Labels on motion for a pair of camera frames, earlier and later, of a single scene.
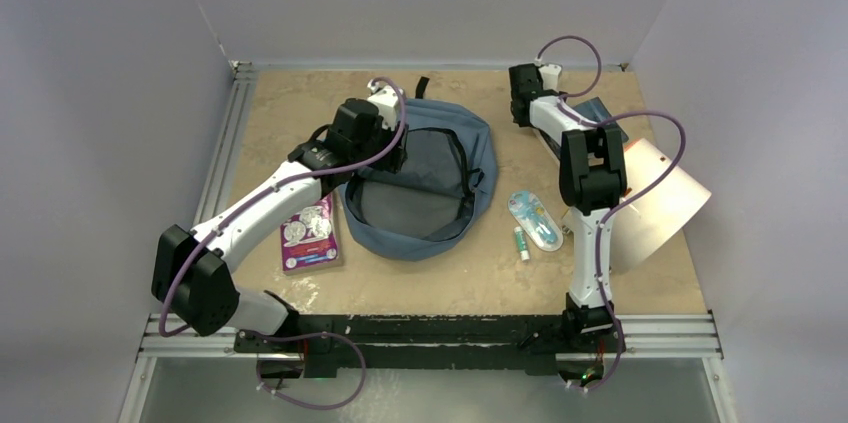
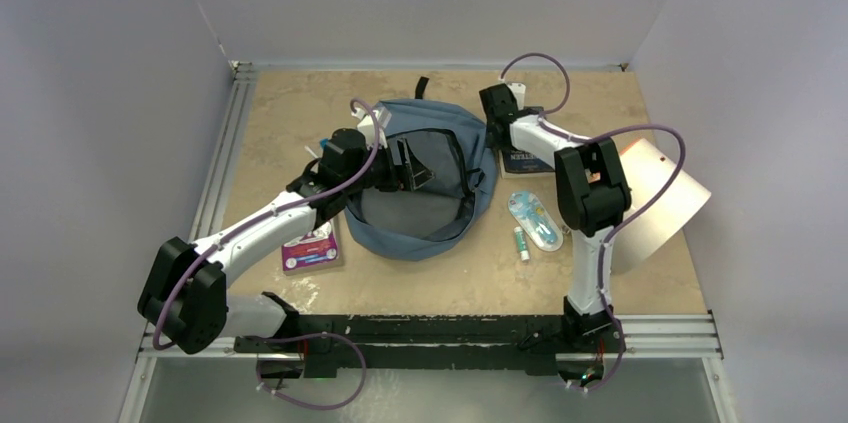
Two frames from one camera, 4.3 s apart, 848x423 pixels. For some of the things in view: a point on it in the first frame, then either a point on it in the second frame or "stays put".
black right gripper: [520, 122] -> [490, 141]
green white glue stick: [522, 243] stays put
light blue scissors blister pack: [536, 220] stays put
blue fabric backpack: [433, 206] stays put
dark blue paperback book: [595, 112] -> [515, 163]
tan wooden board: [649, 222] stays put
